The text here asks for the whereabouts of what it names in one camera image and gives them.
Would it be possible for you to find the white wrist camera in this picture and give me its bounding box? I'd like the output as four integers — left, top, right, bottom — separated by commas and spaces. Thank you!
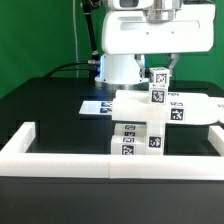
105, 0, 154, 10

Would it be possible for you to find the black cable on table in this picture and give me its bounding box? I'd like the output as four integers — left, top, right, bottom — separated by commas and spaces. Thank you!
44, 61, 101, 79

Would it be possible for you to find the white marker base sheet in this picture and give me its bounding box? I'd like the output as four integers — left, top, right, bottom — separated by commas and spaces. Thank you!
79, 101, 112, 115

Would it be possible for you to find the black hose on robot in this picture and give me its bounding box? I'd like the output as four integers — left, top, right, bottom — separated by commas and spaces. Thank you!
79, 0, 106, 62

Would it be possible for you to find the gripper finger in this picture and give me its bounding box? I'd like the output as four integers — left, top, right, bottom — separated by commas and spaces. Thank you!
134, 54, 150, 78
168, 53, 179, 75

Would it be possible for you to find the white chair back frame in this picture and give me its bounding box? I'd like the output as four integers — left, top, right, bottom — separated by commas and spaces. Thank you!
112, 90, 224, 125

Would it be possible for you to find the white U-shaped fence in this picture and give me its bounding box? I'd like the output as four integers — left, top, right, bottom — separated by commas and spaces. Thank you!
0, 122, 224, 180

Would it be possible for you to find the small tagged cube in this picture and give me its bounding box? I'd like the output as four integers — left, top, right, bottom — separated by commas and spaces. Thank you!
149, 86, 168, 104
149, 67, 170, 87

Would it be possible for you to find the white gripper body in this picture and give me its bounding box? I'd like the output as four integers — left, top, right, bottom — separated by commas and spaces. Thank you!
102, 4, 215, 54

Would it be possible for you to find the white chair seat part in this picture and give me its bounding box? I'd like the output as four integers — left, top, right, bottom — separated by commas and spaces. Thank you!
146, 121, 166, 155

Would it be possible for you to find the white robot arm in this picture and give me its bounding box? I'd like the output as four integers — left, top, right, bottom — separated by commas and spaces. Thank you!
95, 0, 216, 89

